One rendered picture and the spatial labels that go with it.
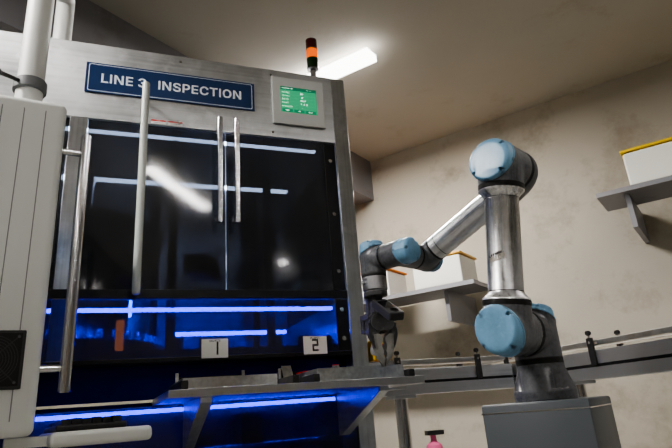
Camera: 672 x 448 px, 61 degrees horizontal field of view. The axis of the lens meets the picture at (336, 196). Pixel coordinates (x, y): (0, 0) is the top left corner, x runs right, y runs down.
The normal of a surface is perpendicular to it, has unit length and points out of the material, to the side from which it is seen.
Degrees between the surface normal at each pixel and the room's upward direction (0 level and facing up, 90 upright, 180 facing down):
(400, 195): 90
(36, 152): 90
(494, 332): 98
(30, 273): 90
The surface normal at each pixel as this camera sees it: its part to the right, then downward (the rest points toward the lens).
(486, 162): -0.68, -0.33
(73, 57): 0.36, -0.36
